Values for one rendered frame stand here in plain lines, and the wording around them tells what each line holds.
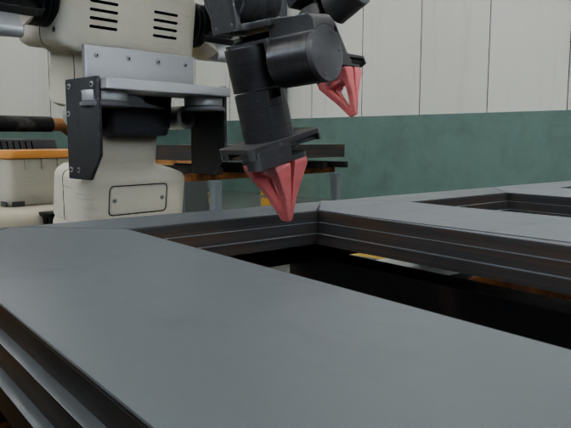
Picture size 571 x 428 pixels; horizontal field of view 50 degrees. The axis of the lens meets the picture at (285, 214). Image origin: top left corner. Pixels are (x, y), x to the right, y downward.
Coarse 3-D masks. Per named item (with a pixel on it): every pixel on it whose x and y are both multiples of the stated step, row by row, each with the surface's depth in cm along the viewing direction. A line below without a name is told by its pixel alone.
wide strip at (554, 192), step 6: (510, 192) 108; (516, 192) 108; (522, 192) 108; (528, 192) 108; (534, 192) 108; (540, 192) 108; (546, 192) 108; (552, 192) 108; (558, 192) 108; (564, 192) 108; (570, 192) 108
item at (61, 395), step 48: (192, 240) 68; (240, 240) 72; (288, 240) 76; (336, 240) 76; (384, 240) 70; (432, 240) 65; (480, 240) 61; (528, 240) 57; (0, 336) 33; (0, 384) 30; (48, 384) 27
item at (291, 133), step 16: (240, 96) 66; (256, 96) 65; (240, 112) 67; (256, 112) 66; (272, 112) 66; (288, 112) 68; (256, 128) 66; (272, 128) 66; (288, 128) 67; (304, 128) 71; (240, 144) 69; (256, 144) 67; (272, 144) 66; (224, 160) 69
